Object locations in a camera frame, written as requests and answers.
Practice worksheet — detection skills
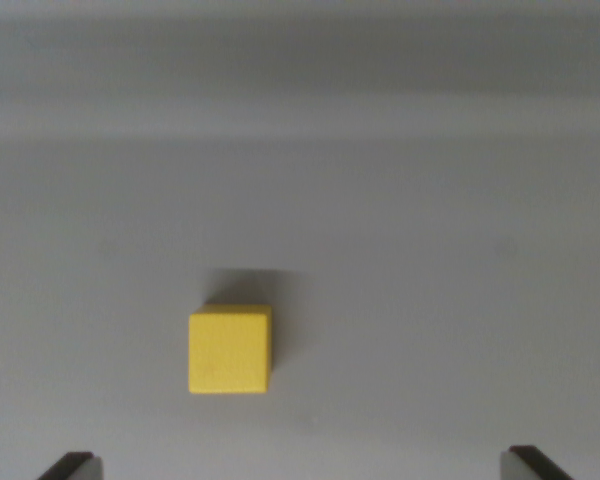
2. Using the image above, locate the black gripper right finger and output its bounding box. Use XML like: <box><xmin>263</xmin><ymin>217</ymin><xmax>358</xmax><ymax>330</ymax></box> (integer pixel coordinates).
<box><xmin>499</xmin><ymin>444</ymin><xmax>576</xmax><ymax>480</ymax></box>

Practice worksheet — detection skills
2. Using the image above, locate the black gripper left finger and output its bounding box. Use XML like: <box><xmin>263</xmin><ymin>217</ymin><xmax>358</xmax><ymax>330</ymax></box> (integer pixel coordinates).
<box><xmin>36</xmin><ymin>451</ymin><xmax>104</xmax><ymax>480</ymax></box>

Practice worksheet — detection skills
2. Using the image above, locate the yellow cube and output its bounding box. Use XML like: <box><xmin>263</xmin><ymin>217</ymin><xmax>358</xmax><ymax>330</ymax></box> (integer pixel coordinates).
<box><xmin>187</xmin><ymin>303</ymin><xmax>274</xmax><ymax>395</ymax></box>

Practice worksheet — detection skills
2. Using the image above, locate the grey plastic bin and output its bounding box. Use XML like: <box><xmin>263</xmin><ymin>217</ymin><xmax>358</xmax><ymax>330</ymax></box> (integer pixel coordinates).
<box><xmin>0</xmin><ymin>0</ymin><xmax>600</xmax><ymax>480</ymax></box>

